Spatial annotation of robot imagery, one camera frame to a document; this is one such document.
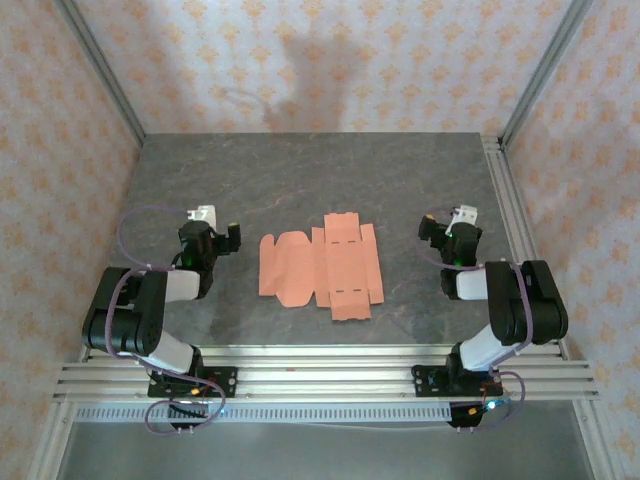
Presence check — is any orange paper box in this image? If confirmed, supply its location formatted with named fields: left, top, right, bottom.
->
left=258, top=212, right=386, bottom=323

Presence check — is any black controller board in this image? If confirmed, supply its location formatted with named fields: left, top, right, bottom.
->
left=167, top=401, right=210, bottom=432
left=447, top=398, right=496, bottom=432

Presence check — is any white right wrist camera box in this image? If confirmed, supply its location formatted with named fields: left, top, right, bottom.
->
left=449, top=203, right=479, bottom=226

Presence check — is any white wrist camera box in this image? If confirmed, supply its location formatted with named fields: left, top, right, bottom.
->
left=185, top=204, right=219, bottom=225
left=449, top=203, right=479, bottom=226

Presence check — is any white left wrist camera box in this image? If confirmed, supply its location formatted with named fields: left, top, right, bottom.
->
left=185, top=204, right=219, bottom=225

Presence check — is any long side aluminium rail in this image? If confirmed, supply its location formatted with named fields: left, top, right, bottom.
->
left=480, top=133, right=571, bottom=361

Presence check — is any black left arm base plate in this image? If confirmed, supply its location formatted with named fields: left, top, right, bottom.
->
left=147, top=366, right=239, bottom=400

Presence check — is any narrow aluminium extrusion rail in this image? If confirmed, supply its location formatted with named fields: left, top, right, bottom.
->
left=79, top=343, right=571, bottom=362

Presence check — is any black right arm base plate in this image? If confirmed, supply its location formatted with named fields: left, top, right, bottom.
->
left=411, top=364, right=503, bottom=399

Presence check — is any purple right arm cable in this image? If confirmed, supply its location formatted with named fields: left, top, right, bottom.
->
left=417, top=205, right=534, bottom=432

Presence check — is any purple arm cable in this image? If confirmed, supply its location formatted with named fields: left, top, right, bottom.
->
left=417, top=205, right=534, bottom=432
left=102, top=205, right=227, bottom=437

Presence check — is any wide aluminium extrusion rail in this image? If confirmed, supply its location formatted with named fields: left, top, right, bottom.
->
left=52, top=360, right=601, bottom=404

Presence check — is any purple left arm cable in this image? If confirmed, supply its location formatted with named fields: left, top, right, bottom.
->
left=102, top=205, right=227, bottom=437

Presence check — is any aluminium frame post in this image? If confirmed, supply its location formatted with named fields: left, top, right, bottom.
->
left=499, top=0, right=596, bottom=149
left=52, top=0, right=147, bottom=147

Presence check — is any grey slotted cable duct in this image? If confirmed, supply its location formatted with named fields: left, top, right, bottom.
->
left=74, top=403, right=454, bottom=424

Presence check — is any aluminium frame leg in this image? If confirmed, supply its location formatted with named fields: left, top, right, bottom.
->
left=27, top=399, right=76, bottom=480
left=572, top=399, right=626, bottom=480

